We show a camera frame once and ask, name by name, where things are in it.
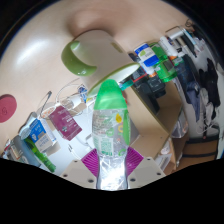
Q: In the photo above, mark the black box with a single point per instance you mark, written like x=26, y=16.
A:
x=150, y=85

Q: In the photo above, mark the green plastic container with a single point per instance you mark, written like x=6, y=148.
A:
x=166, y=65

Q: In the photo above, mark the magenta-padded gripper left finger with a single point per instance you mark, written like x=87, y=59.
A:
x=79, y=171

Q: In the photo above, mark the wooden shelf unit with books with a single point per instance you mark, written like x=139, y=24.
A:
x=150, y=120

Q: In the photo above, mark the small white and blue bottle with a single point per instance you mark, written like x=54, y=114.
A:
x=146, y=55

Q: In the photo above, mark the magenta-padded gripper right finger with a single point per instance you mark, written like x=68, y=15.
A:
x=146, y=170

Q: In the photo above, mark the clear bottle with green cap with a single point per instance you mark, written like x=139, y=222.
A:
x=110, y=133

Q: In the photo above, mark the dark hanging clothes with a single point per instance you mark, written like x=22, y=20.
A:
x=208, y=83

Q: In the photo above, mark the white and blue carton box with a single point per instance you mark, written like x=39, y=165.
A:
x=40, y=135

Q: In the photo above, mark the maroon packet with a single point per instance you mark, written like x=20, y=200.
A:
x=65, y=123

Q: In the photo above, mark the flat round red coaster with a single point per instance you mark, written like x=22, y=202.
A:
x=7, y=108

